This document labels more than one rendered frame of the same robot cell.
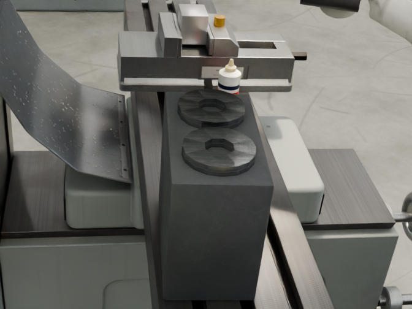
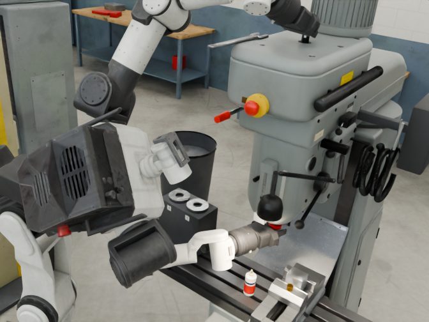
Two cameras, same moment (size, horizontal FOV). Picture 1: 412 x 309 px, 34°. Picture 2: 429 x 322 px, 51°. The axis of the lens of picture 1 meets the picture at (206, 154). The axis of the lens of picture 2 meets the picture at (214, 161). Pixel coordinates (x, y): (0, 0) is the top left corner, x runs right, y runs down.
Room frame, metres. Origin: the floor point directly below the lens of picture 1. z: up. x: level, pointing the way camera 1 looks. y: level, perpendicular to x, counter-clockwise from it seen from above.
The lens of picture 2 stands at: (1.90, -1.03, 2.16)
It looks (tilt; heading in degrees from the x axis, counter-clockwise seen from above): 27 degrees down; 135
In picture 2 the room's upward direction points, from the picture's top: 5 degrees clockwise
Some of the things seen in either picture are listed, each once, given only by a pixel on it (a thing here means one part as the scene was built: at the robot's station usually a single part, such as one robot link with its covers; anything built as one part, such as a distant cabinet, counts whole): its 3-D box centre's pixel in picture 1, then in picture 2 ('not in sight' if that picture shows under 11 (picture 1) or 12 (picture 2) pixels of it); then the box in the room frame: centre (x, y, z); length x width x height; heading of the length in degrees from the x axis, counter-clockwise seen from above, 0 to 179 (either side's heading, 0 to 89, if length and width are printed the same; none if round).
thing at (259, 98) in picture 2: not in sight; (257, 105); (1.20, -0.19, 1.76); 0.06 x 0.02 x 0.06; 11
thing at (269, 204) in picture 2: not in sight; (270, 205); (1.26, -0.16, 1.48); 0.07 x 0.07 x 0.06
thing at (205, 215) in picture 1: (208, 188); (187, 220); (0.74, -0.01, 1.06); 0.22 x 0.12 x 0.20; 8
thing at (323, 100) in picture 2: not in sight; (351, 85); (1.29, 0.09, 1.79); 0.45 x 0.04 x 0.04; 101
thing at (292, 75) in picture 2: not in sight; (302, 68); (1.15, 0.05, 1.81); 0.47 x 0.26 x 0.16; 101
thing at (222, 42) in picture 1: (219, 34); (288, 294); (1.28, 0.00, 1.05); 0.12 x 0.06 x 0.04; 12
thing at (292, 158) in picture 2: not in sight; (284, 171); (1.15, 0.04, 1.47); 0.21 x 0.19 x 0.32; 11
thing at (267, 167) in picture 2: not in sight; (265, 191); (1.17, -0.08, 1.45); 0.04 x 0.04 x 0.21; 11
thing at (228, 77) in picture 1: (228, 85); (250, 281); (1.13, -0.03, 1.02); 0.04 x 0.04 x 0.11
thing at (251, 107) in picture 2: not in sight; (252, 107); (1.20, -0.22, 1.76); 0.04 x 0.03 x 0.04; 11
